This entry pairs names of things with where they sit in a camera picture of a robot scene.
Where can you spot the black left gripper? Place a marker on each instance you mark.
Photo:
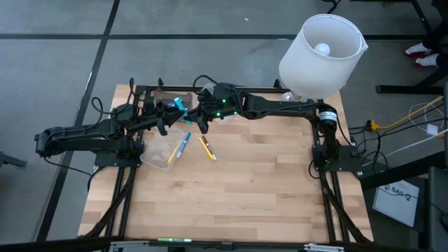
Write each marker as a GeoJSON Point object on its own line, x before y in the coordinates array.
{"type": "Point", "coordinates": [150, 115]}

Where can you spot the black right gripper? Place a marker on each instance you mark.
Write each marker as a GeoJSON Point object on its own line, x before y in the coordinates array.
{"type": "Point", "coordinates": [224, 103]}

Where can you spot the teal highlighter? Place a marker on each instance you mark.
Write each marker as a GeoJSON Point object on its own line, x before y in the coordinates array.
{"type": "Point", "coordinates": [179, 103]}

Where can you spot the light blue Expo marker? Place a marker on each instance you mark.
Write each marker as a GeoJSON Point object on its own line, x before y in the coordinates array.
{"type": "Point", "coordinates": [184, 143]}

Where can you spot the brown Expo marker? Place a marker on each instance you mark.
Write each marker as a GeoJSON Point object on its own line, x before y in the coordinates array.
{"type": "Point", "coordinates": [211, 151]}

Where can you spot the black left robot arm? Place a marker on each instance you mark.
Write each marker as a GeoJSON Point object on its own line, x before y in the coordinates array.
{"type": "Point", "coordinates": [80, 134]}

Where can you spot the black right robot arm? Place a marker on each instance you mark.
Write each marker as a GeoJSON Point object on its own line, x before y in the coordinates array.
{"type": "Point", "coordinates": [280, 105]}

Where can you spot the clear shallow plastic bin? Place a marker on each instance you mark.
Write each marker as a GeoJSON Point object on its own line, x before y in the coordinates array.
{"type": "Point", "coordinates": [157, 154]}

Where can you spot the green label strip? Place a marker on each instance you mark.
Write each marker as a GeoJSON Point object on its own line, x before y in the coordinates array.
{"type": "Point", "coordinates": [175, 239]}

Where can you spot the silver lamp white shade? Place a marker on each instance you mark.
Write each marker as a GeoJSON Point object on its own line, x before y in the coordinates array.
{"type": "Point", "coordinates": [315, 70]}

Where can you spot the white paper sheet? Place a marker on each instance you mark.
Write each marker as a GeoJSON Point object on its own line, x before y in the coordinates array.
{"type": "Point", "coordinates": [395, 203]}

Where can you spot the person's shoe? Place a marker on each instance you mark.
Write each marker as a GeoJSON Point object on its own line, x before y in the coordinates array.
{"type": "Point", "coordinates": [427, 60]}
{"type": "Point", "coordinates": [414, 49]}

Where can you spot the white power adapter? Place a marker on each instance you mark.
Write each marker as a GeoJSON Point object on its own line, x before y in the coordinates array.
{"type": "Point", "coordinates": [432, 129]}

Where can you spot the black aluminium rig frame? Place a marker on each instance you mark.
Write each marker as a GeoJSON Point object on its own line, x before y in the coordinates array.
{"type": "Point", "coordinates": [259, 89]}

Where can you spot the silver aluminium bracket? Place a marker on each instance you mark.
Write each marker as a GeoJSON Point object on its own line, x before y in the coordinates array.
{"type": "Point", "coordinates": [322, 248]}
{"type": "Point", "coordinates": [129, 245]}

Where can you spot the black camera box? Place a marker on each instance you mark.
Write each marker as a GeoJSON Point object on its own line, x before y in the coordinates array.
{"type": "Point", "coordinates": [226, 246]}

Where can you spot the black desk frame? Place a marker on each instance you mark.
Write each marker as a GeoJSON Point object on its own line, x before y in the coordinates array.
{"type": "Point", "coordinates": [402, 89]}

